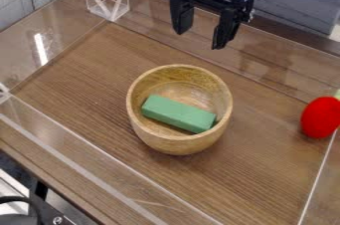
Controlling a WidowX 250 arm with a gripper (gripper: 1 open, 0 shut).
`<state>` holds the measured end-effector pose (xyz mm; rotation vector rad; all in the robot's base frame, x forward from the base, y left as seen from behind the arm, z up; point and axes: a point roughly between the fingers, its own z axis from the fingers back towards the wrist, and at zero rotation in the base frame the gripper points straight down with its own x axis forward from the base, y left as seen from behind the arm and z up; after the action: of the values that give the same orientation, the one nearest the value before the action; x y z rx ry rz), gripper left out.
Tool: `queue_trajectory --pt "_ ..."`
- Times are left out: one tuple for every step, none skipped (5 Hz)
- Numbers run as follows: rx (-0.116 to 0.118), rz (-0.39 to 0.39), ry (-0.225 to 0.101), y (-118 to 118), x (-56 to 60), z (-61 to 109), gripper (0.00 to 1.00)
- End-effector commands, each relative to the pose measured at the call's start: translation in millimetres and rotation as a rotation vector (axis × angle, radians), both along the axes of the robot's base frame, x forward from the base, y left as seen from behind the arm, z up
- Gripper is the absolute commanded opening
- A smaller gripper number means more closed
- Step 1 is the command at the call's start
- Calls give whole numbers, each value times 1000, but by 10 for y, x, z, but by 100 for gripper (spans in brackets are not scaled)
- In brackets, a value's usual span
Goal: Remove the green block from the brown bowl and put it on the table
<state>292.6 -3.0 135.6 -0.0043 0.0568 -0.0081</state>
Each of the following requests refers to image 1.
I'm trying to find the green rectangular block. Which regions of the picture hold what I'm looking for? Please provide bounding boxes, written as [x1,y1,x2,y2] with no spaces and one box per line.
[142,95,216,133]

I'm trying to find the brown wooden bowl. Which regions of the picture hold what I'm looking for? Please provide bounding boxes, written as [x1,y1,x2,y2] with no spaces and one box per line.
[127,65,234,155]

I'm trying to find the red plush ball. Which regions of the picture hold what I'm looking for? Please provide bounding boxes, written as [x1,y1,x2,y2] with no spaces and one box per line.
[300,97,340,138]

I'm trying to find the clear acrylic corner bracket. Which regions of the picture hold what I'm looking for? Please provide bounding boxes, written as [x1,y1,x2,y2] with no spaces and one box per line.
[86,0,131,22]

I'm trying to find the black table leg bracket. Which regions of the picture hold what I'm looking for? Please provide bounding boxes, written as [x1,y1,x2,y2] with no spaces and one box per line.
[30,180,76,225]

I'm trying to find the black cable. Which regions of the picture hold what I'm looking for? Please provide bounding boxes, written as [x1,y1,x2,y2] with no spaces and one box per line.
[0,195,44,225]

